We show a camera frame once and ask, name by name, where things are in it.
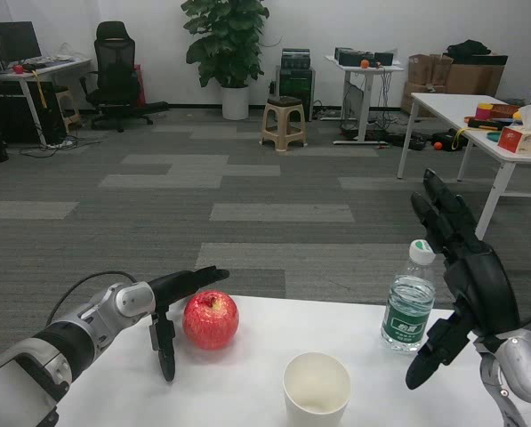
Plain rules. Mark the clear water bottle green label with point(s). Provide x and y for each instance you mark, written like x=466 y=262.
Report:
x=405 y=324

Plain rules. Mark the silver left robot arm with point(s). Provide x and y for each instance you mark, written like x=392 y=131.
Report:
x=47 y=342

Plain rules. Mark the red apple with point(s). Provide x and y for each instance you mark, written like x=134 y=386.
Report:
x=211 y=322

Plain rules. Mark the black cabinet under desk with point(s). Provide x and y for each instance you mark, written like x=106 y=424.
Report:
x=7 y=111

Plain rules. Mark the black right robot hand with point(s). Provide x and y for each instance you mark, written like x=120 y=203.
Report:
x=483 y=293

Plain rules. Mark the black office chair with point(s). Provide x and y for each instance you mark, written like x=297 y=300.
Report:
x=114 y=62

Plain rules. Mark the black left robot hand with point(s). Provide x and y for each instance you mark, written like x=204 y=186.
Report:
x=185 y=284

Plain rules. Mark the white office desk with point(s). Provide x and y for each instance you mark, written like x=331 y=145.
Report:
x=60 y=65

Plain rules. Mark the black stereo unit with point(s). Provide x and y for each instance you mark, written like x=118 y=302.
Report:
x=295 y=58

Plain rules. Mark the red panel behind chair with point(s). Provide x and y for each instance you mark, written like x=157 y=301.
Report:
x=139 y=84

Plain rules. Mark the black bag on box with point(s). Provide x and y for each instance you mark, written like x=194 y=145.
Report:
x=469 y=48

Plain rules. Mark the orange wooden tray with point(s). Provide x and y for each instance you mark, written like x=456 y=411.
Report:
x=507 y=110

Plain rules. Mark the small red object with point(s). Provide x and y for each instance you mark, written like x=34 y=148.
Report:
x=18 y=69

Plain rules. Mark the small black device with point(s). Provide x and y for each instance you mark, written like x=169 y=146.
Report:
x=384 y=58

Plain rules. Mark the large cardboard box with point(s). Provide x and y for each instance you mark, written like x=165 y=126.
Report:
x=474 y=80

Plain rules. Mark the large white table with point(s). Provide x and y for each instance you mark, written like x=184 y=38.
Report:
x=452 y=104

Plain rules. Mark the yellow pink cup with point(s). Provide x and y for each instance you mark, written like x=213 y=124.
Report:
x=485 y=112

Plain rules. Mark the beige plastic stool brown seat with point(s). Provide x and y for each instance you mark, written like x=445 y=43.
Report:
x=284 y=103

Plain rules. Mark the teal round lid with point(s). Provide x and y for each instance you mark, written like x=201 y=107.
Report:
x=495 y=136

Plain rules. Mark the wide black device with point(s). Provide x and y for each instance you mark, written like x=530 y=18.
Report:
x=351 y=57

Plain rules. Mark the black computer monitor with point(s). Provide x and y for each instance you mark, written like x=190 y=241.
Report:
x=13 y=42

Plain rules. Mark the white paper cup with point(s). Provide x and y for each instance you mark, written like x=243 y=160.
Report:
x=317 y=409

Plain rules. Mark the red tissue box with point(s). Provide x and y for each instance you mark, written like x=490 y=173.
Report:
x=518 y=140

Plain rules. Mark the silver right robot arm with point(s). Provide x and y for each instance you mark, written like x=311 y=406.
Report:
x=518 y=369

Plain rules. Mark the green plant in white pot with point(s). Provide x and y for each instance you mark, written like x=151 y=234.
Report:
x=227 y=49

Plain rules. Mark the black bag on floor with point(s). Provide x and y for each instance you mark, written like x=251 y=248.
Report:
x=445 y=139

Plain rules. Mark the black green equipment cabinet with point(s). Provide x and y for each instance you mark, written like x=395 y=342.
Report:
x=295 y=86

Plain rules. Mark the low cardboard box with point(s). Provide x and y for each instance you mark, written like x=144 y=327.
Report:
x=418 y=93

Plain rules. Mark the long black tool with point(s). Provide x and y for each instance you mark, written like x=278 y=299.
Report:
x=485 y=123

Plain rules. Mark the white power strip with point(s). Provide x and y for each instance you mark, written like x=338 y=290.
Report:
x=60 y=143

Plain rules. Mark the small white standing desk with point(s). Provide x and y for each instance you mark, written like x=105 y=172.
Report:
x=367 y=69

